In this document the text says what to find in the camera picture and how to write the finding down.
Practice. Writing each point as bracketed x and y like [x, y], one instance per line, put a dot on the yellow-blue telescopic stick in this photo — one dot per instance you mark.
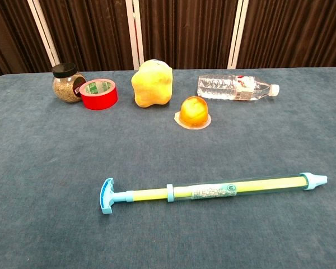
[212, 192]

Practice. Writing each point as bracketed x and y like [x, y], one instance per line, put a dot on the orange jelly cup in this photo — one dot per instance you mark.
[193, 110]

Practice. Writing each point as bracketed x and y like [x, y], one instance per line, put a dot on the yellow plush monster toy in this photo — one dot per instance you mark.
[151, 84]

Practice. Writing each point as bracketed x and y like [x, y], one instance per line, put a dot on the clear plastic water bottle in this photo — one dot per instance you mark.
[221, 87]

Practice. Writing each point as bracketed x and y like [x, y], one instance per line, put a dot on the red tape roll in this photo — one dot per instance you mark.
[100, 101]

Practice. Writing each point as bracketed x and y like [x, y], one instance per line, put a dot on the dark curtain partition panel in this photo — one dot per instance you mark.
[86, 30]
[187, 30]
[8, 33]
[294, 30]

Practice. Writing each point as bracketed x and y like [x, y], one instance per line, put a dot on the glass jar with black lid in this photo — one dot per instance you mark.
[63, 88]

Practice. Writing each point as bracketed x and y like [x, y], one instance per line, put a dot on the blue table cloth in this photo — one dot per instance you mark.
[44, 168]

